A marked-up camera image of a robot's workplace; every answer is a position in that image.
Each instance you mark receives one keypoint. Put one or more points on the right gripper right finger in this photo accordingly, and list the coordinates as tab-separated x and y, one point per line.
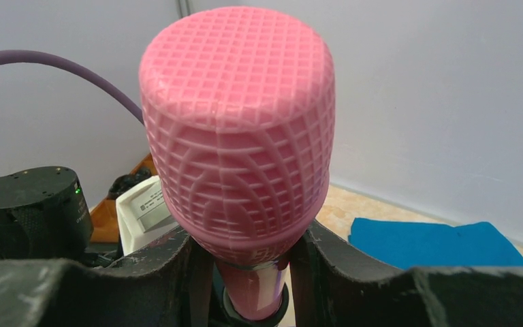
335	284

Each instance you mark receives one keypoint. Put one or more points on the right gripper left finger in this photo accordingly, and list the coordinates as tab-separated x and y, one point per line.
164	284

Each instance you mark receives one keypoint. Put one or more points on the pink microphone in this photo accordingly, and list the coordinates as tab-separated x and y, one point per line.
239	105

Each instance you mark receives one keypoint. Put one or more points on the black mic stand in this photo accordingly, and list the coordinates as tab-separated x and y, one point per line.
271	315

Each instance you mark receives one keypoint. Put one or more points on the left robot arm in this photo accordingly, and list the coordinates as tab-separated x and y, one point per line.
43	215

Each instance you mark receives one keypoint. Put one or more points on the blue folded cloth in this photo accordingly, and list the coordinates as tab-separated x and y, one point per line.
408	244

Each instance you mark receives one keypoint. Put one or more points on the black item in tray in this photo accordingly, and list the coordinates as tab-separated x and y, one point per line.
125	182

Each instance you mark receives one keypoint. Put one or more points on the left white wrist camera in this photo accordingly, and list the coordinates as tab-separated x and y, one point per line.
142	215

